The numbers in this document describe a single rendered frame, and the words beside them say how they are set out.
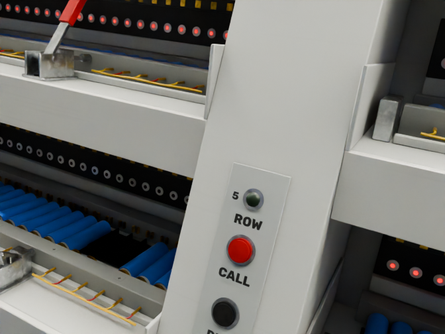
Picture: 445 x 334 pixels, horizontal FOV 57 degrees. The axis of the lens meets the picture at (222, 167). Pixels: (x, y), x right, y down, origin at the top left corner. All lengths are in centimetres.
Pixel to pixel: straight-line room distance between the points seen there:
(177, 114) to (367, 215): 14
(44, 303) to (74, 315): 3
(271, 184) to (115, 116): 14
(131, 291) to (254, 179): 17
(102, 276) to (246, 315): 16
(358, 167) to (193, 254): 12
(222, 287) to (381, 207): 11
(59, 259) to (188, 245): 17
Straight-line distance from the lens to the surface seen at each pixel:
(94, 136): 35
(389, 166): 25
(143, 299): 38
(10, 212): 54
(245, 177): 27
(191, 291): 29
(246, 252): 27
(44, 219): 52
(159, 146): 31
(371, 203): 26
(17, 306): 42
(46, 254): 44
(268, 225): 26
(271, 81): 27
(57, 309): 41
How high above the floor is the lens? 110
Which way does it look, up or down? 4 degrees down
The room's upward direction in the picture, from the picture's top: 14 degrees clockwise
